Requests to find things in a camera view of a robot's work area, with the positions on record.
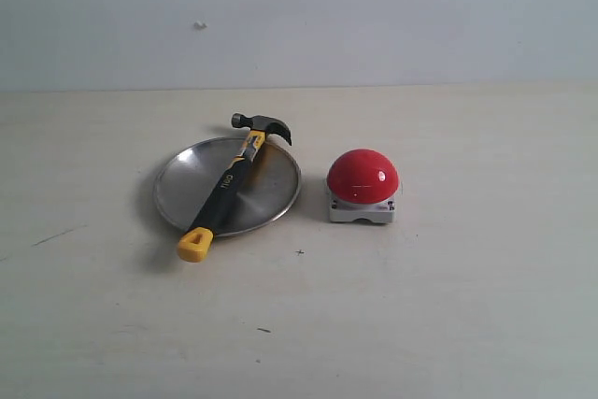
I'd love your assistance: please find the black and yellow claw hammer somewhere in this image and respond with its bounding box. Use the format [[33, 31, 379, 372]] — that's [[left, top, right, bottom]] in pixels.
[[177, 113, 292, 263]]

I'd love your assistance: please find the red dome push button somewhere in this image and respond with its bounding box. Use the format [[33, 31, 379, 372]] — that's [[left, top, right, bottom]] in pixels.
[[326, 149, 401, 224]]

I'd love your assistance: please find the round stainless steel plate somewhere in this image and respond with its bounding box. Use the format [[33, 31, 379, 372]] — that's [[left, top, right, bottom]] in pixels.
[[153, 137, 301, 237]]

